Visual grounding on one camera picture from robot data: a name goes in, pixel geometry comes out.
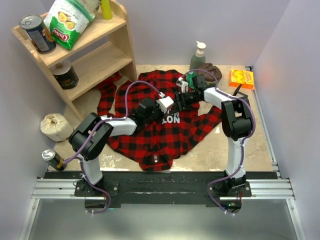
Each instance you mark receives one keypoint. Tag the orange snack box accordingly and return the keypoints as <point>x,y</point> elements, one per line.
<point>244,78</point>

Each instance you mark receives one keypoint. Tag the green soap dispenser bottle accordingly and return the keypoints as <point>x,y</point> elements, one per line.
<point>199,57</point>

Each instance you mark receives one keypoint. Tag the red black plaid shirt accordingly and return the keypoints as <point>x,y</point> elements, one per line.
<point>159,143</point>

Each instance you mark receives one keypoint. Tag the blue tin can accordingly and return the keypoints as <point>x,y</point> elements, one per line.
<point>38,33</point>

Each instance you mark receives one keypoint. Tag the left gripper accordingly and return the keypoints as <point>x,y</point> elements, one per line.
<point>162,115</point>

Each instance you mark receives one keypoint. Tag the green chips bag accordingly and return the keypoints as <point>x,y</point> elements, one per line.
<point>67,19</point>

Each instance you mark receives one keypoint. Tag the aluminium rail frame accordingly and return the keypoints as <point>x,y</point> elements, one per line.
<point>166,188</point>

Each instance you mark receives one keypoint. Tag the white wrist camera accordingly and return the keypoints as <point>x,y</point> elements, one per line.
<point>165,103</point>
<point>184,86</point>

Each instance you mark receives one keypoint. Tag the yellow bottle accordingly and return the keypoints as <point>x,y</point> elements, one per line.
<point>106,9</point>

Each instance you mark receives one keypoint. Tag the wooden shelf unit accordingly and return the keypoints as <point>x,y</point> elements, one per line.
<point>97,65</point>

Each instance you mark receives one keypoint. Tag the black gold drink can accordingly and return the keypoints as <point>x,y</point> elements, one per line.
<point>53,159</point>

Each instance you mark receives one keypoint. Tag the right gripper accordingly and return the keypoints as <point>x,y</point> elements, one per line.
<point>178,105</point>

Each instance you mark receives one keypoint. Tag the green pouch with brown top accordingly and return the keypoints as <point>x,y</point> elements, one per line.
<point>210,72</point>

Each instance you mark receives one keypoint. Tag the black paper-topped jar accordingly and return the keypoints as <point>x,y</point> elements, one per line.
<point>65,75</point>

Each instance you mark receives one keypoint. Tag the white cloth sack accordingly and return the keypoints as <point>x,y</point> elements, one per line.
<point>56,127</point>

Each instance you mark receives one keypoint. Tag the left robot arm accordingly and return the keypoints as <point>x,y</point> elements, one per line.
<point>90,137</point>

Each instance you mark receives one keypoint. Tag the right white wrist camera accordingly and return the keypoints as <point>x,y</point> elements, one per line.
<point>184,86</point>

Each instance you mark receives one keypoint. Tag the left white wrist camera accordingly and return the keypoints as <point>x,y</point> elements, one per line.
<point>165,103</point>

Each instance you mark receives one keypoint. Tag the black square frame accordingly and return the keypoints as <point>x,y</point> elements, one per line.
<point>238,93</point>

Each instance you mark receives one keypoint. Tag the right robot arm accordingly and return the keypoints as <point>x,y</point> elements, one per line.
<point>238,125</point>

